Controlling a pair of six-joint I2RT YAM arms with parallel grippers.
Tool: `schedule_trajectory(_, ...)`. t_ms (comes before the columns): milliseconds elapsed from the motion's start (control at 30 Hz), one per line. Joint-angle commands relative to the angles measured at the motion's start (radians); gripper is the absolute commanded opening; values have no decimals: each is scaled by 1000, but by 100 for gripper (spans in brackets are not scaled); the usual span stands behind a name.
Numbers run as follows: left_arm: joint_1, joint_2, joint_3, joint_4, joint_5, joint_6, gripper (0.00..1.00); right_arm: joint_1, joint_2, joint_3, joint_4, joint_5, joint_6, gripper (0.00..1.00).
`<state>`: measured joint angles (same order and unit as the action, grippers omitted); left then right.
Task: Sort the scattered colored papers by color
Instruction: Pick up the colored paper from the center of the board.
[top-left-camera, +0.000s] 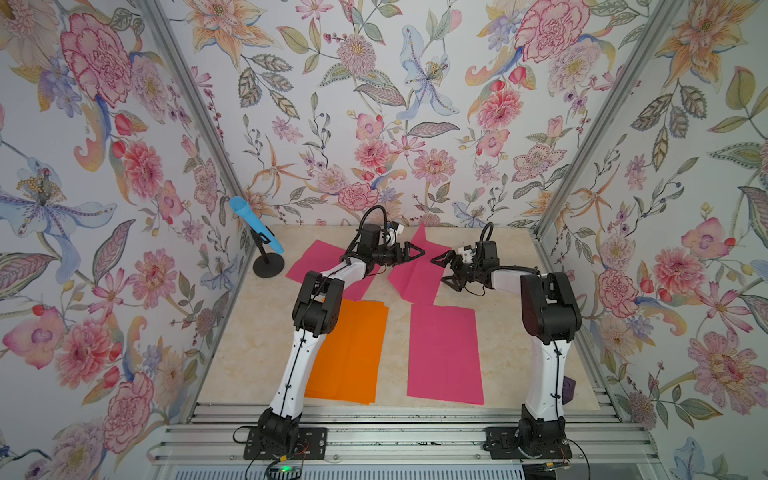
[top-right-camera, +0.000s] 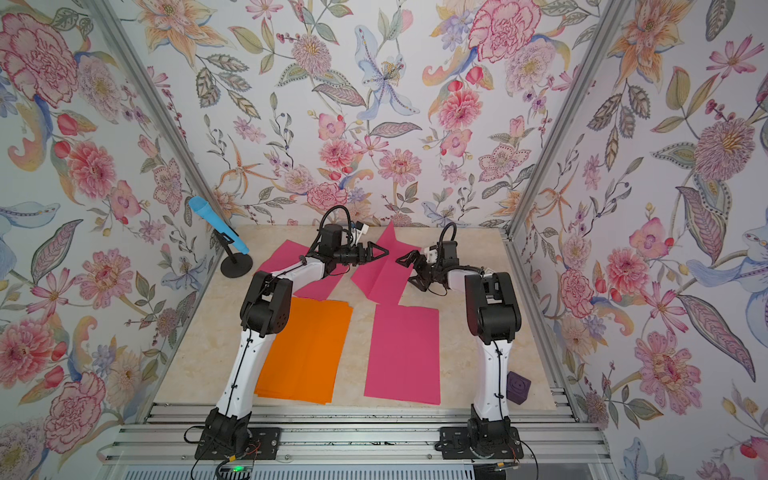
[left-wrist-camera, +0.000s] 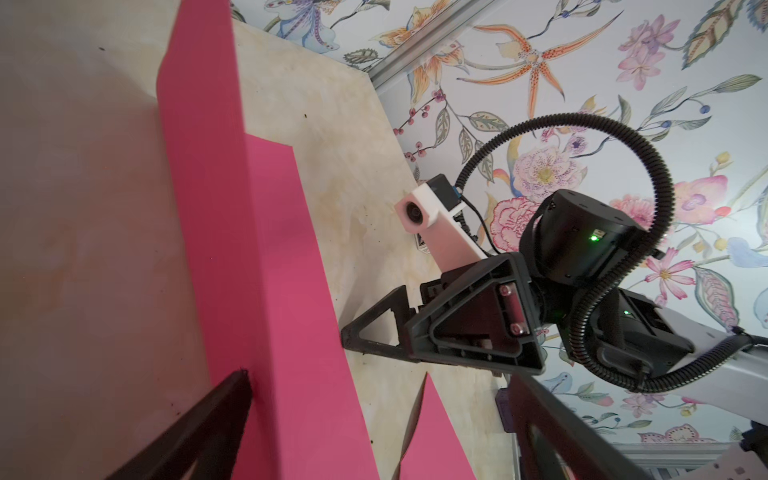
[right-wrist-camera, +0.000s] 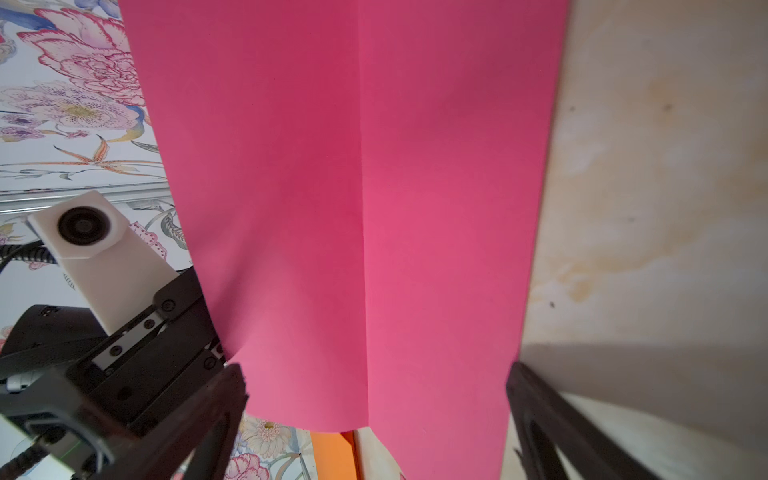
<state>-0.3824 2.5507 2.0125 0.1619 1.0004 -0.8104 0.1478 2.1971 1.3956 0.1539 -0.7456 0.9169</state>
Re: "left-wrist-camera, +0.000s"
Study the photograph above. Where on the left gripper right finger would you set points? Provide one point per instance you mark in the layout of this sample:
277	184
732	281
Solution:
552	438

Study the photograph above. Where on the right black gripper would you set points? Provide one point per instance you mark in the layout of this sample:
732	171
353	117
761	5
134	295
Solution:
487	315

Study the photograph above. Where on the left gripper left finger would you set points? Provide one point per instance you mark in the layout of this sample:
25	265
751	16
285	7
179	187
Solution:
204	442

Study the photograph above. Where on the pink paper sheet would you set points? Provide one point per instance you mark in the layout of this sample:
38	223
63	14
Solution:
261	292
434	450

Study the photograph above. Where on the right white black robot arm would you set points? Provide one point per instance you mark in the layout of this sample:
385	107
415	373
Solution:
623	338

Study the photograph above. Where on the white QR code card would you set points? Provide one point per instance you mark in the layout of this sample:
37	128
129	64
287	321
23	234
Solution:
421	245

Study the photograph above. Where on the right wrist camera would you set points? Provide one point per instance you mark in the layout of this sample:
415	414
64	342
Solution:
431	210

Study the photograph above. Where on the right aluminium corner post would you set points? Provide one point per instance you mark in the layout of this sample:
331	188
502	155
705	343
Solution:
457	17

